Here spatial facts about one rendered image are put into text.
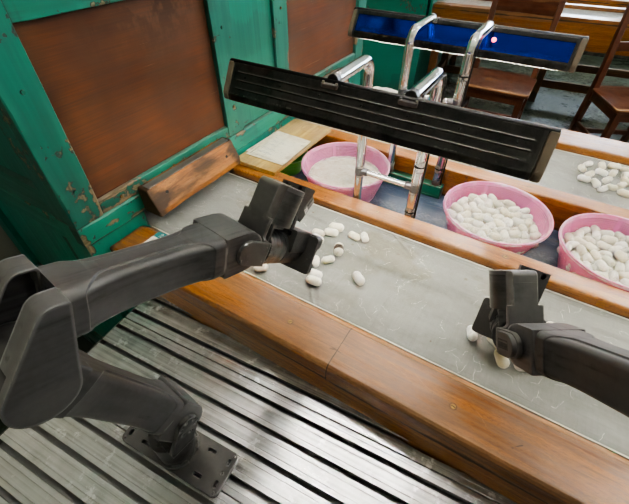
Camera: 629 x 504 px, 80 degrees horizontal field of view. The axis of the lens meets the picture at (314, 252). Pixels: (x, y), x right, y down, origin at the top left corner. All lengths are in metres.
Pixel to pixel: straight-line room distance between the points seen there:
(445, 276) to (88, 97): 0.82
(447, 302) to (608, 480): 0.36
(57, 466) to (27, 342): 0.48
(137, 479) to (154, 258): 0.44
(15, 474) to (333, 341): 0.57
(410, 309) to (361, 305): 0.10
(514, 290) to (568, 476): 0.27
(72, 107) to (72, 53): 0.09
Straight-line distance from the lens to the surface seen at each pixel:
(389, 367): 0.69
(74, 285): 0.39
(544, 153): 0.66
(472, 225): 1.06
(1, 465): 0.89
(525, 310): 0.62
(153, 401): 0.56
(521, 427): 0.71
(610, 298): 0.97
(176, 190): 1.00
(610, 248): 1.15
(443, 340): 0.78
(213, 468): 0.72
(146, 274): 0.42
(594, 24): 3.38
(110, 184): 0.96
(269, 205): 0.52
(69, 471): 0.82
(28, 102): 0.84
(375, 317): 0.78
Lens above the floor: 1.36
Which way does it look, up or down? 44 degrees down
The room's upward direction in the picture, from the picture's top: straight up
